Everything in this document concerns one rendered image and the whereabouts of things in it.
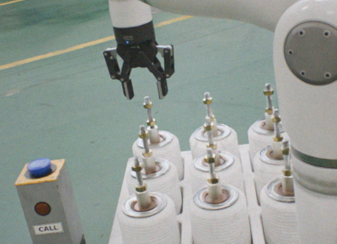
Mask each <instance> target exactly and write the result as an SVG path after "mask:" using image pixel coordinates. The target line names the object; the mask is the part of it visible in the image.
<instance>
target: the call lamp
mask: <svg viewBox="0 0 337 244"><path fill-rule="evenodd" d="M36 211H37V212H38V213H39V214H41V215H45V214H47V213H49V206H48V205H46V204H38V205H37V206H36Z"/></svg>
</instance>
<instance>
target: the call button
mask: <svg viewBox="0 0 337 244"><path fill-rule="evenodd" d="M51 166H52V163H51V160H50V159H47V158H38V159H35V160H32V161H31V162H30V163H29V164H28V165H27V170H28V172H29V173H31V174H32V175H33V176H39V175H43V174H45V173H47V172H48V171H49V170H50V168H51Z"/></svg>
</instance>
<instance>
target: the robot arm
mask: <svg viewBox="0 0 337 244"><path fill-rule="evenodd" d="M108 2H109V10H110V17H111V20H112V24H113V31H114V35H115V41H116V42H117V46H116V47H115V48H113V47H109V48H107V49H106V50H105V51H104V52H103V55H104V59H105V62H106V64H107V67H108V71H109V74H110V77H111V79H118V80H120V81H121V83H122V88H123V94H124V96H125V97H126V98H127V99H128V100H131V99H132V98H133V97H134V91H133V86H132V80H131V79H130V74H131V71H132V68H137V67H142V68H148V70H149V72H150V73H152V74H153V75H154V76H155V77H156V79H157V80H158V81H157V88H158V95H159V99H164V98H165V97H166V94H168V91H169V90H168V86H167V83H166V78H170V77H171V76H172V75H173V74H174V72H175V70H174V47H173V45H172V44H168V46H163V45H159V44H158V43H157V41H156V38H155V32H154V25H153V20H152V14H154V13H159V12H163V11H166V12H170V13H176V14H182V15H190V16H194V17H204V18H216V19H227V20H232V21H239V22H245V23H249V24H252V25H256V26H259V27H261V28H265V29H267V30H270V31H272V32H274V36H273V66H274V76H275V84H276V92H277V100H278V105H279V113H280V119H281V123H282V125H283V127H284V129H285V132H286V133H287V135H288V137H289V139H290V144H291V158H292V171H293V186H294V194H295V207H296V217H297V222H298V236H299V244H337V0H108ZM158 52H160V53H161V56H162V57H163V58H164V70H163V68H162V66H161V63H160V61H159V60H158V58H157V56H156V55H157V53H158ZM117 54H118V55H119V56H120V57H121V58H122V60H123V65H122V69H121V70H120V67H119V65H118V62H117V60H116V58H117ZM152 63H153V64H152Z"/></svg>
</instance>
